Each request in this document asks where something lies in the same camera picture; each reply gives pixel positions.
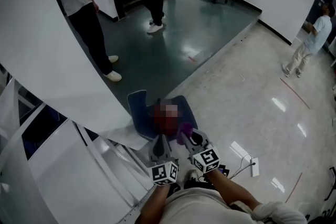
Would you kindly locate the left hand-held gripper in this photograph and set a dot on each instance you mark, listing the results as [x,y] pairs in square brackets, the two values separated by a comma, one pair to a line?
[164,173]

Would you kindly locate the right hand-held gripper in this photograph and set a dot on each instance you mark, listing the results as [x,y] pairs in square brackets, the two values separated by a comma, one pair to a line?
[207,160]

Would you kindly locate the purple cloth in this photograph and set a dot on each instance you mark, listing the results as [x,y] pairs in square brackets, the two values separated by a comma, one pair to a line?
[187,128]

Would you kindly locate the person's left forearm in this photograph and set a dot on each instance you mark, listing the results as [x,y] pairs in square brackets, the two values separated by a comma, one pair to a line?
[156,199]

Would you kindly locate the person's right forearm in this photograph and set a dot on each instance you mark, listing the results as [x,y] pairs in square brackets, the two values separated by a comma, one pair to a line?
[233,189]

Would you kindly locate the person's left grey shoe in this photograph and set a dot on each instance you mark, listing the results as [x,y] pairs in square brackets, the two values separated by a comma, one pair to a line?
[193,175]

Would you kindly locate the black device with blue screen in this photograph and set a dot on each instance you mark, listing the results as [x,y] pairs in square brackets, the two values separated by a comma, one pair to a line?
[223,171]

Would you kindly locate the person's black trousers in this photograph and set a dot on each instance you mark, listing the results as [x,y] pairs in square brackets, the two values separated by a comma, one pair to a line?
[195,185]

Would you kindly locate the navy blue cloth bag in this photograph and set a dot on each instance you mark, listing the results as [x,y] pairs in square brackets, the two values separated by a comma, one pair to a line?
[137,107]

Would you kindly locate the white power strip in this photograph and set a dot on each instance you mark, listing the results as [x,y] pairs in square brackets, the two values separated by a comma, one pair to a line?
[255,168]

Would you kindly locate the person's white shirt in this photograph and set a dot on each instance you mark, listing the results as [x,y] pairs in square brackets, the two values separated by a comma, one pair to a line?
[199,207]

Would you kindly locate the black metal stand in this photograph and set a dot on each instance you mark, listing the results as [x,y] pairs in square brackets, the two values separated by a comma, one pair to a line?
[331,183]

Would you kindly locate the white table with metal frame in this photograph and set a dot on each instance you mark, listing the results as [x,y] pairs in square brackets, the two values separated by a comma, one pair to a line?
[39,34]

